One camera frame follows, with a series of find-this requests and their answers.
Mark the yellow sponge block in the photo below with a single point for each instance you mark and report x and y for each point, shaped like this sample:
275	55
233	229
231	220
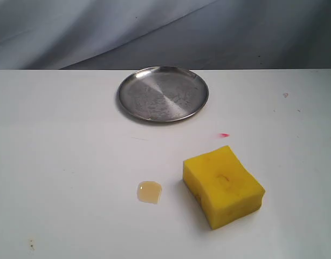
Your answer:
224	189

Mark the amber liquid spill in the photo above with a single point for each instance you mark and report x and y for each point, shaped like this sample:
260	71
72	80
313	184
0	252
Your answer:
149	192

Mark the round steel plate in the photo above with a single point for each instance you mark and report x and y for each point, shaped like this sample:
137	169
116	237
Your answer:
162	94

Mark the grey backdrop cloth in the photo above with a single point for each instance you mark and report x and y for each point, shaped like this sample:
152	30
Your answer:
198	35

